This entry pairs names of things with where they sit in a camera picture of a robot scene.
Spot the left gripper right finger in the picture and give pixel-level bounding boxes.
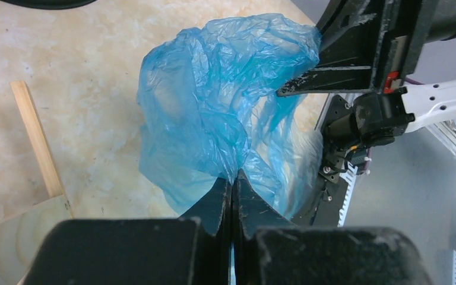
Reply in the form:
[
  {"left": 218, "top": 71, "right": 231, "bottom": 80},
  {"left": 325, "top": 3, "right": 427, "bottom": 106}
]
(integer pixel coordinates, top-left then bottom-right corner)
[{"left": 232, "top": 170, "right": 432, "bottom": 284}]

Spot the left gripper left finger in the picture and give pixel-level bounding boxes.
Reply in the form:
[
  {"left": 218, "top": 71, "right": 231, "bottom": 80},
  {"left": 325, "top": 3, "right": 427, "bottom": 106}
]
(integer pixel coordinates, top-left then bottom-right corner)
[{"left": 24, "top": 179, "right": 232, "bottom": 284}]

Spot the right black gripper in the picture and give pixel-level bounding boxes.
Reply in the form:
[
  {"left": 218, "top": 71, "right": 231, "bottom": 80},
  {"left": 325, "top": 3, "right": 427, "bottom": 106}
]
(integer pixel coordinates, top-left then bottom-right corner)
[{"left": 277, "top": 1, "right": 438, "bottom": 97}]

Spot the blue plastic trash bag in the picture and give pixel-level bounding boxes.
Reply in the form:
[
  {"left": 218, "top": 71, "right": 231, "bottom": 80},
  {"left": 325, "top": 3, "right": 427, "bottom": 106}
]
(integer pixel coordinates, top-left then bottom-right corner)
[{"left": 137, "top": 14, "right": 327, "bottom": 218}]

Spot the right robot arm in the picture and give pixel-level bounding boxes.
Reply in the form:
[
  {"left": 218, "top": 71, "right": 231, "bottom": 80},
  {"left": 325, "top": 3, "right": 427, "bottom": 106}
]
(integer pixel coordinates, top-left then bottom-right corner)
[{"left": 277, "top": 0, "right": 456, "bottom": 183}]

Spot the dark grey trash bin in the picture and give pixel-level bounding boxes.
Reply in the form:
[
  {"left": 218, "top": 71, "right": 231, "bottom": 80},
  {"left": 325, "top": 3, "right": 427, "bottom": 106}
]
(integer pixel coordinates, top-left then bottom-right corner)
[{"left": 1, "top": 0, "right": 96, "bottom": 10}]

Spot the wooden clothes rack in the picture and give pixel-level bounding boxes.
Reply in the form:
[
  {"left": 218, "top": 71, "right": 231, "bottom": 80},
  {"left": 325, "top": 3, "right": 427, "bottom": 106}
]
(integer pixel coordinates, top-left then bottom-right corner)
[{"left": 0, "top": 80, "right": 75, "bottom": 285}]

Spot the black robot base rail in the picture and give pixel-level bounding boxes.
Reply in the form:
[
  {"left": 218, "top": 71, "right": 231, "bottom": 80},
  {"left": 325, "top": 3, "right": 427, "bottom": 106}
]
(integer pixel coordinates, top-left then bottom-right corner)
[{"left": 291, "top": 94, "right": 371, "bottom": 227}]

